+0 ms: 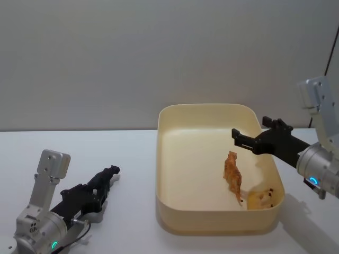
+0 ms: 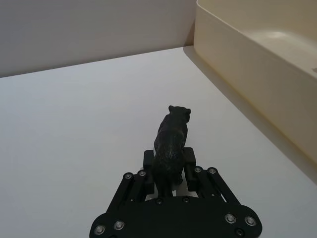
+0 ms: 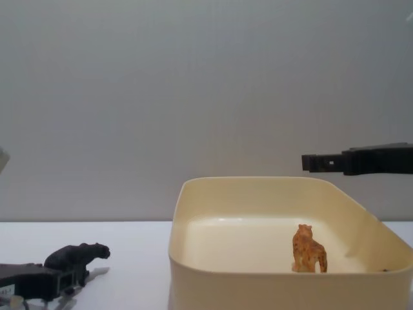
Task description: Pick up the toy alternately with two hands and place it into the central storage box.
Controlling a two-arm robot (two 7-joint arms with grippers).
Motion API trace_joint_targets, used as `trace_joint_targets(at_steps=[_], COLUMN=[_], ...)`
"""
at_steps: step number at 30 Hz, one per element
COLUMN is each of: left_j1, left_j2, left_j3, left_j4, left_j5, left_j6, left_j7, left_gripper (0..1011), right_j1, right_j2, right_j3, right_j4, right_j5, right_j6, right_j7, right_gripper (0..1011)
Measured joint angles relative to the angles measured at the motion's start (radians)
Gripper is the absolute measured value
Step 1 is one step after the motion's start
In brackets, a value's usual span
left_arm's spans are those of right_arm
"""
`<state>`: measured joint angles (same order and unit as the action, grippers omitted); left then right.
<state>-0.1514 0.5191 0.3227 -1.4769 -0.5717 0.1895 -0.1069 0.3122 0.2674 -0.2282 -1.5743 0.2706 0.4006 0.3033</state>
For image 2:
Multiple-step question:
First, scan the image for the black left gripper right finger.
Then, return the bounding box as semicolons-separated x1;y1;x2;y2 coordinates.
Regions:
182;147;243;206

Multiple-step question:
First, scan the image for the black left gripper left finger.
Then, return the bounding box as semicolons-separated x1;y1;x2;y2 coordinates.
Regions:
106;149;157;214

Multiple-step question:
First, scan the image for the cream plastic bin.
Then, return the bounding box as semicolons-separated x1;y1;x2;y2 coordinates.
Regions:
193;0;317;185

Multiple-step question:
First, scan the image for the black bear figurine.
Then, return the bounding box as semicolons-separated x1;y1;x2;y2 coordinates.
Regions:
151;105;192;199

